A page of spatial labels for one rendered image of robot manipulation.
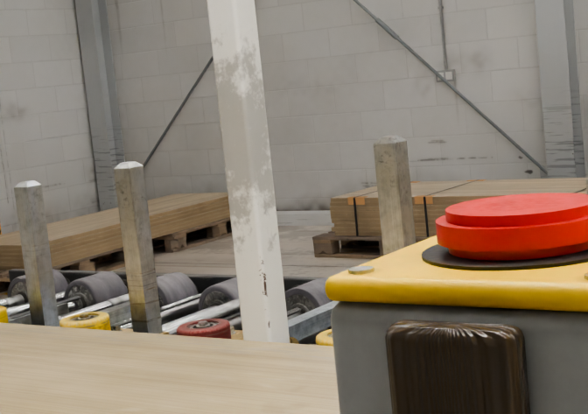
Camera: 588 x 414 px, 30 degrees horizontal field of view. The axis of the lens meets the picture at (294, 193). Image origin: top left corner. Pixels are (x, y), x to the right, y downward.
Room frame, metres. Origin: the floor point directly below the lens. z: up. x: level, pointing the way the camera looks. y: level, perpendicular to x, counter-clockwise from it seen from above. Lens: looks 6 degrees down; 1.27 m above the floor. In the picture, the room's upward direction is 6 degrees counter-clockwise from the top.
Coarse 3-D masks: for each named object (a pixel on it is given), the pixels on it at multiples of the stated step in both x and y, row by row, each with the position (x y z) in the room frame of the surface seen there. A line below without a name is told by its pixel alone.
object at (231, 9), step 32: (224, 0) 1.50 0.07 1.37; (224, 32) 1.50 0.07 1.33; (256, 32) 1.52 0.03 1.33; (224, 64) 1.50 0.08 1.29; (256, 64) 1.52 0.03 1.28; (224, 96) 1.51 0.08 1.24; (256, 96) 1.51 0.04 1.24; (224, 128) 1.51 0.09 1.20; (256, 128) 1.50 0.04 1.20; (224, 160) 1.51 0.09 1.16; (256, 160) 1.50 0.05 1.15; (256, 192) 1.49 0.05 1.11; (256, 224) 1.49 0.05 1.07; (256, 256) 1.49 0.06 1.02; (256, 288) 1.49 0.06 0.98; (256, 320) 1.50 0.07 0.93
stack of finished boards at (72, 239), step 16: (112, 208) 8.84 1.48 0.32; (160, 208) 8.48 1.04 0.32; (176, 208) 8.37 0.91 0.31; (192, 208) 8.50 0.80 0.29; (208, 208) 8.67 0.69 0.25; (224, 208) 8.83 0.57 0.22; (48, 224) 8.19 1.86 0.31; (64, 224) 8.09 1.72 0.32; (80, 224) 7.98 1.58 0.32; (96, 224) 7.89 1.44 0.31; (112, 224) 7.79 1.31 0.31; (160, 224) 8.17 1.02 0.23; (176, 224) 8.31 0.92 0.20; (192, 224) 8.48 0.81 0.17; (0, 240) 7.54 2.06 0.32; (16, 240) 7.46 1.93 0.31; (64, 240) 7.34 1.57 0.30; (80, 240) 7.45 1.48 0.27; (96, 240) 7.59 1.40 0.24; (112, 240) 7.71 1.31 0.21; (0, 256) 7.28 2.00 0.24; (16, 256) 7.19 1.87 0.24; (64, 256) 7.31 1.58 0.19; (80, 256) 7.44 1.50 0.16
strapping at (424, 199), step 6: (468, 180) 7.49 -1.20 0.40; (474, 180) 7.44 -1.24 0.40; (480, 180) 7.43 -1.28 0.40; (456, 186) 7.20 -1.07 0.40; (372, 192) 7.38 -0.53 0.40; (438, 192) 7.01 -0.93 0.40; (576, 192) 6.35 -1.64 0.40; (348, 198) 7.22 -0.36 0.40; (354, 198) 7.19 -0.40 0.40; (360, 198) 7.16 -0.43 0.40; (420, 198) 6.89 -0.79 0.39; (426, 198) 6.87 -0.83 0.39; (348, 204) 7.22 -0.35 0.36; (354, 204) 7.19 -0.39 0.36; (360, 204) 7.17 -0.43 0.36; (354, 210) 7.20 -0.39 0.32; (426, 210) 6.87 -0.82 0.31; (354, 216) 7.20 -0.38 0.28; (426, 216) 6.87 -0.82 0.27; (426, 222) 6.88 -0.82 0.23; (426, 228) 6.88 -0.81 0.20
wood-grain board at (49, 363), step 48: (0, 336) 1.70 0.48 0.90; (48, 336) 1.67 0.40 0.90; (96, 336) 1.63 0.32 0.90; (144, 336) 1.60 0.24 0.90; (192, 336) 1.57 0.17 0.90; (0, 384) 1.41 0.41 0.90; (48, 384) 1.38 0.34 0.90; (96, 384) 1.36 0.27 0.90; (144, 384) 1.33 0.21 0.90; (192, 384) 1.31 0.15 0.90; (240, 384) 1.29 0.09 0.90; (288, 384) 1.27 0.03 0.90; (336, 384) 1.25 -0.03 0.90
